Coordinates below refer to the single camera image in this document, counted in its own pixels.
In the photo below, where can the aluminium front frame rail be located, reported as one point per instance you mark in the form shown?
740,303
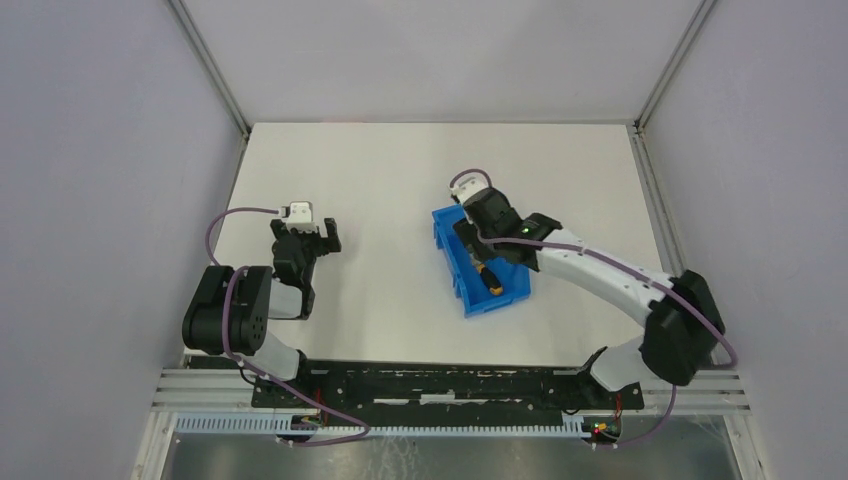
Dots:
184,390

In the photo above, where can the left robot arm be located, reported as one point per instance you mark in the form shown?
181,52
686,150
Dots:
230,317

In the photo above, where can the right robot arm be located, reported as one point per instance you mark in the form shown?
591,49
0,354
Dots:
678,315

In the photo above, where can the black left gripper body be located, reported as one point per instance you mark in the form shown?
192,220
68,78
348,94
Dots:
313,240

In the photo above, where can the right aluminium corner post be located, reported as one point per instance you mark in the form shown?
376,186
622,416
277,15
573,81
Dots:
684,44

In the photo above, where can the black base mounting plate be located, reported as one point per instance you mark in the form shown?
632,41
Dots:
421,395

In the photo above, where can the blue plastic bin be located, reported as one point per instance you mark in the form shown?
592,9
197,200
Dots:
465,281

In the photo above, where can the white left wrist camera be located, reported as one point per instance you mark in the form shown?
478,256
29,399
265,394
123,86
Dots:
297,217

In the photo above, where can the aluminium corner post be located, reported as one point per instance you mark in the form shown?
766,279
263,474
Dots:
209,65
684,44

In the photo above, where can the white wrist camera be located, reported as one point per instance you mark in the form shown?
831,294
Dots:
465,189
297,217

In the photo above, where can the left aluminium corner post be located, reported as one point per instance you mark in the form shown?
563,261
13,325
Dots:
209,65

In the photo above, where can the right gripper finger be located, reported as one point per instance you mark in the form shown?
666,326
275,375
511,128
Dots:
467,235
485,252

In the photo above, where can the orange black handled screwdriver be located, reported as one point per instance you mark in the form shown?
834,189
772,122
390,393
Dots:
488,278

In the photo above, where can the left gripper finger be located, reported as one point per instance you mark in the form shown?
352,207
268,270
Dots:
331,242
278,229

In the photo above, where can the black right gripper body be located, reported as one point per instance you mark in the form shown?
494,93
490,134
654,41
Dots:
472,237

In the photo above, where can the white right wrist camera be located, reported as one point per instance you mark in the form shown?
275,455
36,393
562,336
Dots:
465,189

